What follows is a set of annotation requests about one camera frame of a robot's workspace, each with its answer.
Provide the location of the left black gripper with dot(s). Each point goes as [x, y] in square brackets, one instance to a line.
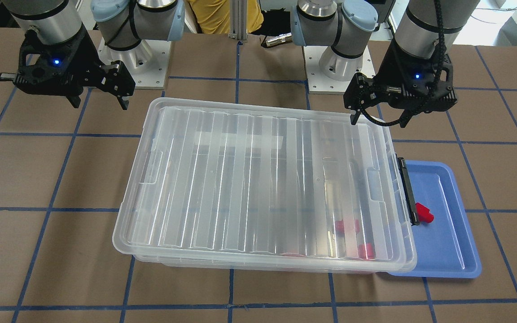
[392, 67]

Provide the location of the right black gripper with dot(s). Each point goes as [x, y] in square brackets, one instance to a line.
[89, 63]

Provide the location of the red block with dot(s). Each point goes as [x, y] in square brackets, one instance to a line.
[294, 254]
[424, 213]
[366, 251]
[343, 226]

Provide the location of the clear plastic box lid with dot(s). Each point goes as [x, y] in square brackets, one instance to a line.
[233, 182]

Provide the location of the red block in box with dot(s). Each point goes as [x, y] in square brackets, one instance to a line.
[343, 226]

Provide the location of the clear plastic storage box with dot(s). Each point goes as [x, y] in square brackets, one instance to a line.
[327, 266]

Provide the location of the silver cylinder connector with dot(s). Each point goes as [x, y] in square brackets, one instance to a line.
[276, 40]

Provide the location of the person in yellow shirt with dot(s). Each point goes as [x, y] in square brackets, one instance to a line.
[213, 16]

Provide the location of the red block under lid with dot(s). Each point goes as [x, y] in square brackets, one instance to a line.
[294, 254]

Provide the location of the blue plastic tray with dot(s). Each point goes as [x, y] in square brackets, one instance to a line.
[445, 247]

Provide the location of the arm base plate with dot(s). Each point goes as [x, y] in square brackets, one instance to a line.
[327, 73]
[147, 63]

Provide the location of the black box latch handle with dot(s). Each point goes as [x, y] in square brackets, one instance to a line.
[408, 191]

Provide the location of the aluminium frame post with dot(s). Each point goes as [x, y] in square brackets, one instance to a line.
[238, 20]

